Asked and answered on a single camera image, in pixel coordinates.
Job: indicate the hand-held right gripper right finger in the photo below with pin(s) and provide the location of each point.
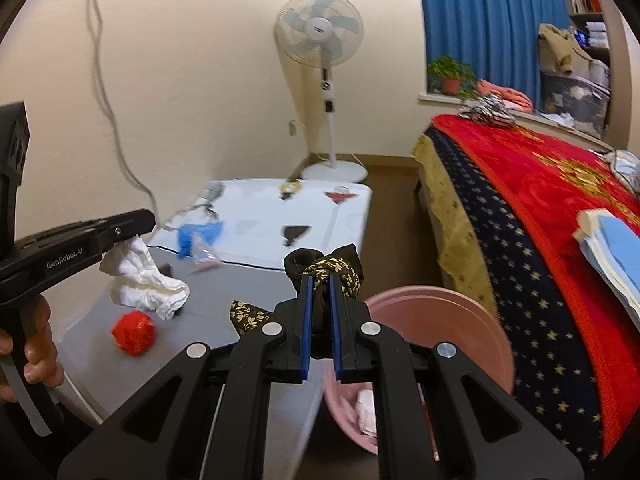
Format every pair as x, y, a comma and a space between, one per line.
336, 330

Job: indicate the white plastic bag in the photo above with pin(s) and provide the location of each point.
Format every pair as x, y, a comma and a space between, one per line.
145, 285

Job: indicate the clear plastic storage box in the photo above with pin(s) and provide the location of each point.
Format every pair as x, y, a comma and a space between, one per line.
575, 105

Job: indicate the red gold patterned blanket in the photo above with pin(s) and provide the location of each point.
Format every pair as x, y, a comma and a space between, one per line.
525, 200

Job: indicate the white standing fan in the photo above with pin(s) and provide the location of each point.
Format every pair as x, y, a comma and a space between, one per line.
320, 25

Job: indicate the black white striped cloth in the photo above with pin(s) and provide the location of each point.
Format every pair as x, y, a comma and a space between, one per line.
487, 110

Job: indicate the red mesh net ball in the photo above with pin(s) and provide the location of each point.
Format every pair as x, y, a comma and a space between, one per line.
132, 332

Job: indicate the potted green plant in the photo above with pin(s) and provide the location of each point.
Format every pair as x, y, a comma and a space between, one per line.
451, 85

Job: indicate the person's left hand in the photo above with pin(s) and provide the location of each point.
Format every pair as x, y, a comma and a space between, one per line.
42, 340

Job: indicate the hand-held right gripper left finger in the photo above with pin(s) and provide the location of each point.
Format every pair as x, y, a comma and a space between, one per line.
305, 320

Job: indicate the blue curtain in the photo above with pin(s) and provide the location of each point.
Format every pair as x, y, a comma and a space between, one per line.
490, 25

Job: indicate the blue plastic bag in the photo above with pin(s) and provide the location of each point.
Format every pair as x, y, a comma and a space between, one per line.
197, 235

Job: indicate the clear plastic wrapper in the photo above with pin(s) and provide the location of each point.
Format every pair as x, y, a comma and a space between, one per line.
205, 259

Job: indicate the blue folded towel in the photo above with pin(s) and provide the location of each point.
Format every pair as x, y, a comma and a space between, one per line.
615, 245

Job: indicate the patterned cloth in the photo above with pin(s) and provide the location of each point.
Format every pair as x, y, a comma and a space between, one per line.
366, 410

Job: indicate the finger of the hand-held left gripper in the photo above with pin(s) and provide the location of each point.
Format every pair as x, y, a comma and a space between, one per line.
117, 231

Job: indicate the wooden bookshelf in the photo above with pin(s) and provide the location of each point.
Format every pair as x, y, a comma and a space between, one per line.
617, 85

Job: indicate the pink folded cloth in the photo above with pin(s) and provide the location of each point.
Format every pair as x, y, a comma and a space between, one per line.
505, 92

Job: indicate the beige jacket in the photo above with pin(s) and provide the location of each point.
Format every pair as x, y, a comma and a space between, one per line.
560, 42

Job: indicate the stack of folded white linens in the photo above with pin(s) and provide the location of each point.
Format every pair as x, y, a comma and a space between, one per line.
592, 35

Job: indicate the light blue cloth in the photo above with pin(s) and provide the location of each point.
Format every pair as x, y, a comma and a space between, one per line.
625, 167

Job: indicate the pink plastic waste bin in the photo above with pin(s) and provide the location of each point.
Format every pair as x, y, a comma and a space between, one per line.
425, 310

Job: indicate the white wall plug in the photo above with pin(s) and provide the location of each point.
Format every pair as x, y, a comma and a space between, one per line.
294, 127

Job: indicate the row of books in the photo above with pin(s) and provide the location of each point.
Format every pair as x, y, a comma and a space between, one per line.
582, 4

